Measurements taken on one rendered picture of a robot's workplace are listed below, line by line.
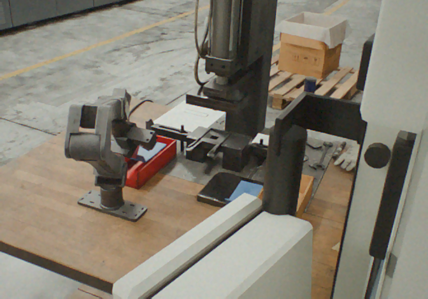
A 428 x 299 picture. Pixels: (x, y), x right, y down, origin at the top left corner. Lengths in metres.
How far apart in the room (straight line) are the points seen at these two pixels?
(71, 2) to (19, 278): 5.48
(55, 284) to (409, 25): 2.40
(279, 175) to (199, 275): 0.11
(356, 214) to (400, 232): 0.20
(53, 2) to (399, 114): 7.13
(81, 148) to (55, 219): 0.36
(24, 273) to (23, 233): 1.28
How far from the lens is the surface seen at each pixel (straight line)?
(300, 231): 0.42
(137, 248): 1.28
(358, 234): 0.50
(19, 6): 6.91
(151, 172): 1.54
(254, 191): 1.46
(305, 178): 1.49
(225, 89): 1.49
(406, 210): 0.28
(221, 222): 0.42
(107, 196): 1.38
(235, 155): 1.57
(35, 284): 2.58
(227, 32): 1.46
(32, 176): 1.62
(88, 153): 1.11
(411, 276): 0.30
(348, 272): 0.53
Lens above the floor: 1.71
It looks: 27 degrees down
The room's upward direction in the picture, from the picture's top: 3 degrees clockwise
